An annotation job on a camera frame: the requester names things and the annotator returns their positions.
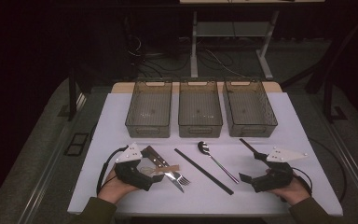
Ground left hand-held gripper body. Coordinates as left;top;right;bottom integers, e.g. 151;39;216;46
114;142;154;192

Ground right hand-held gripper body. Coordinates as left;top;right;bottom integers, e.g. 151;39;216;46
251;147;310;194

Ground wooden-handled knife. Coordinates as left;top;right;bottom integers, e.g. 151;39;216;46
143;145;186;194

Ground wooden-handled fork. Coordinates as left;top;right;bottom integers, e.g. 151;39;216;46
147;145;191;187

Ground translucent grey plastic bin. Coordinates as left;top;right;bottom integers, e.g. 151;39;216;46
222;78;279;138
177;78;224;139
124;78;173;139

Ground metal spoon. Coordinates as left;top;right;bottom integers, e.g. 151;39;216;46
197;140;241;185

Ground person's left hand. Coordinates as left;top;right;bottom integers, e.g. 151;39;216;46
97;167;140;205

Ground person's right hand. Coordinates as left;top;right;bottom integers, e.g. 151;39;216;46
265;169;311;206

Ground black floor socket plate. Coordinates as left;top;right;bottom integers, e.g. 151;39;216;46
63;133;90;157

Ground black metal stand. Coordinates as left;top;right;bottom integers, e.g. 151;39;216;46
323;74;349;124

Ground white desk with metal legs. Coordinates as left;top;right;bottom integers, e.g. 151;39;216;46
179;0;325;81

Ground left hand-held gripper cable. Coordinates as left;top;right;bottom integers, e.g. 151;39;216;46
96;145;129;196

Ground hand-held gripper cable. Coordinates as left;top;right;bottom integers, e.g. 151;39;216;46
292;167;314;203
96;145;129;196

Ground right hand-held gripper cable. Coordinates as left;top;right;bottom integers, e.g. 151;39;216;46
292;167;314;203

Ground thin black floor cable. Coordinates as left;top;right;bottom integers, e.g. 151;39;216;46
307;137;348;203

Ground metal floor rail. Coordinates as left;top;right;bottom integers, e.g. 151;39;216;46
18;92;88;224
307;102;358;218

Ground tangle of black floor cables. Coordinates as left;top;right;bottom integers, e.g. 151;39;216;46
127;34;194;78

